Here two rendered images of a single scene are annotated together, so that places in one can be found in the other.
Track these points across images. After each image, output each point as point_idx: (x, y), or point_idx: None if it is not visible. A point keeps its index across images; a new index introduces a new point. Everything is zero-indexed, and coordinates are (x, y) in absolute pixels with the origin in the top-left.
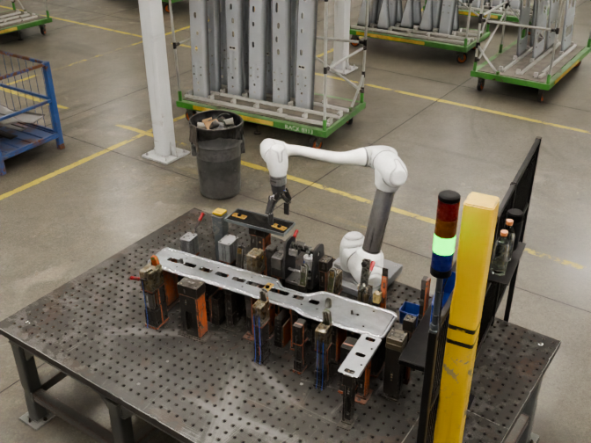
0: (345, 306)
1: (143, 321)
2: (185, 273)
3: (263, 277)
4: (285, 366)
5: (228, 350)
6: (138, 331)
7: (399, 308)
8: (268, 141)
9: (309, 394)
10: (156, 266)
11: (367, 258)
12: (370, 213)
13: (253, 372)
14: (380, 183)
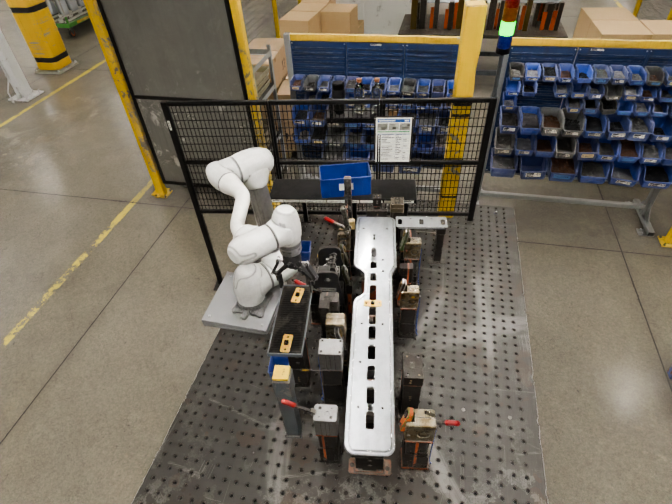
0: (367, 244)
1: (420, 478)
2: (390, 390)
3: (356, 313)
4: None
5: None
6: (441, 471)
7: None
8: (248, 236)
9: (426, 288)
10: (415, 410)
11: (342, 207)
12: (266, 216)
13: (428, 331)
14: (266, 176)
